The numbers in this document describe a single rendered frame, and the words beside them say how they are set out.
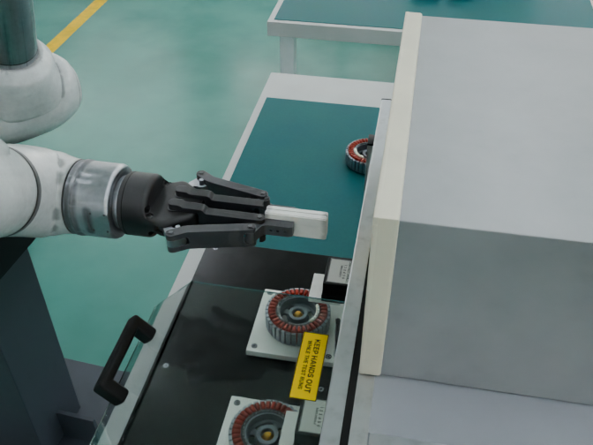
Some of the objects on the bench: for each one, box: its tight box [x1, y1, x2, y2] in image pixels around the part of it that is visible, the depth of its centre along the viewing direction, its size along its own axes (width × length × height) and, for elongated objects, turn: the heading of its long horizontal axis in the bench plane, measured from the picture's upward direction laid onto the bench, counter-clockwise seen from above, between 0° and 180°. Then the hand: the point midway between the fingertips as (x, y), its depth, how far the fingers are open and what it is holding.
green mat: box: [229, 97, 380, 259], centre depth 158 cm, size 94×61×1 cm, turn 79°
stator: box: [345, 138, 368, 174], centre depth 162 cm, size 11×11×4 cm
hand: (296, 222), depth 78 cm, fingers closed
